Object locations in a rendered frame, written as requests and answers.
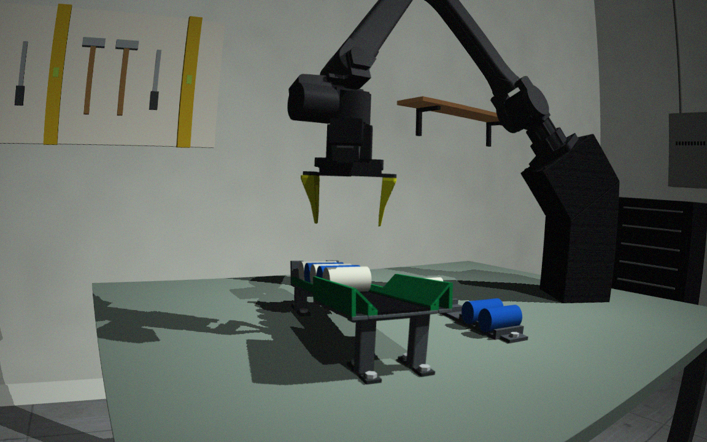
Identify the blue cylinder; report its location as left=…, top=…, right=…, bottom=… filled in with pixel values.
left=304, top=262, right=344, bottom=283
left=462, top=298, right=503, bottom=324
left=316, top=265, right=360, bottom=278
left=478, top=304, right=522, bottom=332

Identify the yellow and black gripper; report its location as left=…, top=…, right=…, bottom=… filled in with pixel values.
left=301, top=157, right=396, bottom=227

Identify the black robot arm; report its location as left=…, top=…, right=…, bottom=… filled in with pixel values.
left=287, top=0, right=578, bottom=169

